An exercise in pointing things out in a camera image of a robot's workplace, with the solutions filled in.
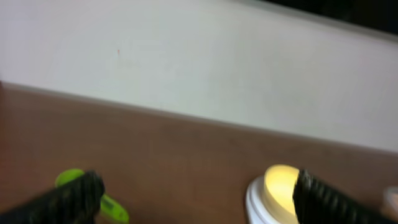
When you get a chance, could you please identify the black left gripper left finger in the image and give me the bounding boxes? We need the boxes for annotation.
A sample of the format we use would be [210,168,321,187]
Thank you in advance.
[1,170,105,224]

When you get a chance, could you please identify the white digital kitchen scale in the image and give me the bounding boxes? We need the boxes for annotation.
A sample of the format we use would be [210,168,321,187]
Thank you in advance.
[245,176,282,224]

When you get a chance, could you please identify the green plastic scoop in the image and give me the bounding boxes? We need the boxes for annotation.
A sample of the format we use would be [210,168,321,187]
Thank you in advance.
[55,169,129,224]

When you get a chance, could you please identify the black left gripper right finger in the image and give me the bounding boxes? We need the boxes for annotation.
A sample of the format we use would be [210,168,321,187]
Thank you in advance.
[292,169,397,224]

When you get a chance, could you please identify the yellow bowl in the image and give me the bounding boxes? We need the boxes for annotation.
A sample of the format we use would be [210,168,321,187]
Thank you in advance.
[263,164,299,223]

